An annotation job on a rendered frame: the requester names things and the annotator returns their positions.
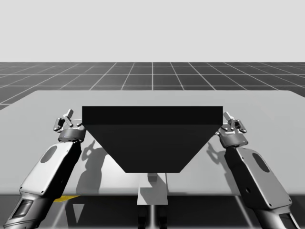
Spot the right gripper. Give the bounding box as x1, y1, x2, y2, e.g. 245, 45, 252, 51
217, 111, 249, 148

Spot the black screen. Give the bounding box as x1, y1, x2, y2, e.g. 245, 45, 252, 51
81, 106, 224, 174

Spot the grey stand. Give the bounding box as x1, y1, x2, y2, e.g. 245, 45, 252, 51
137, 172, 169, 206

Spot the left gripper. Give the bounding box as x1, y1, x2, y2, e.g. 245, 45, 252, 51
52, 109, 86, 143

